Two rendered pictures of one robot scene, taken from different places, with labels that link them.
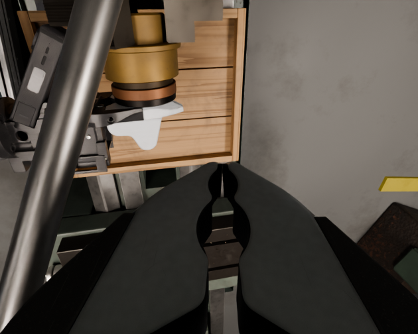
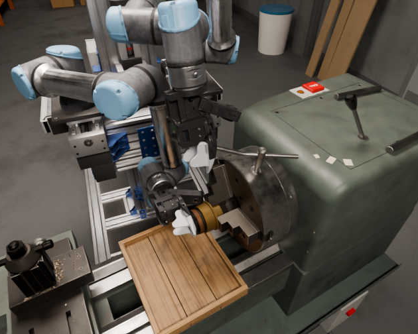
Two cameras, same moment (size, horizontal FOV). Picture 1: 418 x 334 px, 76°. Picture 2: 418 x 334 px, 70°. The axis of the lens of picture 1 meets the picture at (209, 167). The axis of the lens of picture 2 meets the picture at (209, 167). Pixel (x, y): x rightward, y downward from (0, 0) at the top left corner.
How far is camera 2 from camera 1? 0.70 m
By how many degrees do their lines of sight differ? 75
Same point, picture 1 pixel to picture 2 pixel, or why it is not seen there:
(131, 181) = (115, 280)
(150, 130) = (181, 222)
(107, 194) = (101, 271)
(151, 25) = (218, 211)
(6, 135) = (162, 188)
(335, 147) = not seen: outside the picture
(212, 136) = (168, 314)
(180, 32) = (221, 219)
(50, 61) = (192, 193)
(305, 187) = not seen: outside the picture
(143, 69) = (205, 209)
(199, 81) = (200, 287)
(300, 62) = not seen: outside the picture
